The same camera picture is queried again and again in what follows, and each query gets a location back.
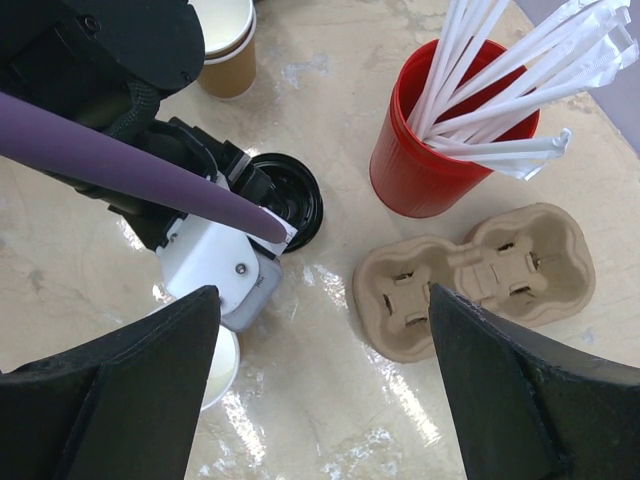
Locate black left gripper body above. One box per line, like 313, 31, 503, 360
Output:
74, 117, 274, 251

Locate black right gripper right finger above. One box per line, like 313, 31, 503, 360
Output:
429, 284, 639, 479

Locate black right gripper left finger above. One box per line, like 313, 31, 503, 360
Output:
1, 286, 221, 479

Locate white paper coffee cup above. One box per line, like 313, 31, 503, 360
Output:
200, 325, 240, 412

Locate black plastic cup lid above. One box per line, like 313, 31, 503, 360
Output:
252, 153, 324, 253

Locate stacked brown paper cups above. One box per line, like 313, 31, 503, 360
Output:
193, 0, 257, 99

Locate brown pulp cup carrier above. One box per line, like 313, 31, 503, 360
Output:
352, 203, 596, 363

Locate red ribbed straw cup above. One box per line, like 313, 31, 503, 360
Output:
369, 38, 541, 220

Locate white wrapped straw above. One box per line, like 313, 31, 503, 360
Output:
439, 1, 631, 117
409, 1, 509, 139
426, 128, 573, 181
423, 25, 639, 143

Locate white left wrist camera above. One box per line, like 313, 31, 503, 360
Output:
156, 215, 288, 333

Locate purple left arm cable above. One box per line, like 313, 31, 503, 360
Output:
0, 89, 289, 245

